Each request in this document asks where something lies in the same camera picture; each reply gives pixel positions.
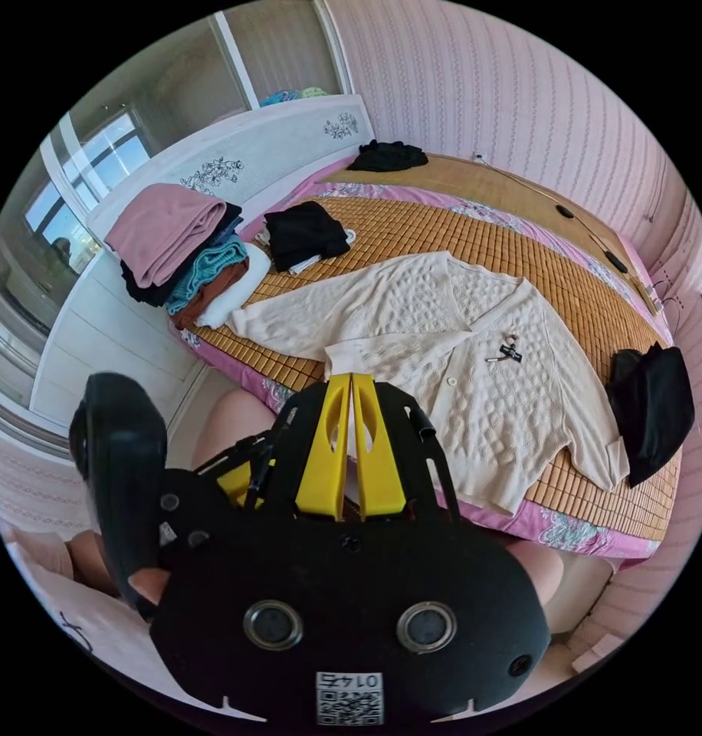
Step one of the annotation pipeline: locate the window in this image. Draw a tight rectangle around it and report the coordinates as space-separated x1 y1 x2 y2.
21 107 152 261

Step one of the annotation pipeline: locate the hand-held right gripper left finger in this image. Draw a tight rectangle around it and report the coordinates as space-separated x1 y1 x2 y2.
295 373 352 522

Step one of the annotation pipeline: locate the cable with black switches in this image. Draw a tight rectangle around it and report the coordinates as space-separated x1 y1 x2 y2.
472 152 662 314

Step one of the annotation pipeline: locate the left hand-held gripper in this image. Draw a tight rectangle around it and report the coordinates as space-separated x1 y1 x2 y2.
154 432 299 577

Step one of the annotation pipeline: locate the person's body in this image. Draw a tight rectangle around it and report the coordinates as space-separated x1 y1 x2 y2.
3 388 566 723

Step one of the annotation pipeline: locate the crumpled black garment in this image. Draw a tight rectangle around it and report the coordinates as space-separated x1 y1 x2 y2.
346 138 430 174

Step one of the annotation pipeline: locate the folded black garment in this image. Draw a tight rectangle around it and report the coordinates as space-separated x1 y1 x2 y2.
263 199 357 277

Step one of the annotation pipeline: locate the black garment with sheen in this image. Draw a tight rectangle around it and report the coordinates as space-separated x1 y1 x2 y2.
605 340 697 489

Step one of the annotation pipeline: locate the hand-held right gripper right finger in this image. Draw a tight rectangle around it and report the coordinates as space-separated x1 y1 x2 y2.
351 373 411 523

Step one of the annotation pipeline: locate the wardrobe with sliding doors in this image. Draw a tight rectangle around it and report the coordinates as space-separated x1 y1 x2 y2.
126 6 355 119

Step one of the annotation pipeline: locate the beige cardigan sweater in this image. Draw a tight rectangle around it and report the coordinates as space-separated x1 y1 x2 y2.
226 250 631 516

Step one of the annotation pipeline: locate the bed with woven mat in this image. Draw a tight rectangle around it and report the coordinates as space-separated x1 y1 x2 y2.
86 94 684 562

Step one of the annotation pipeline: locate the person's left hand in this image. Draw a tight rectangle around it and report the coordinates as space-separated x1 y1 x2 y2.
127 567 172 608

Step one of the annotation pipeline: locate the pile of clothes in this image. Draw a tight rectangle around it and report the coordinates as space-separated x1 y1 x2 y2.
103 182 252 332

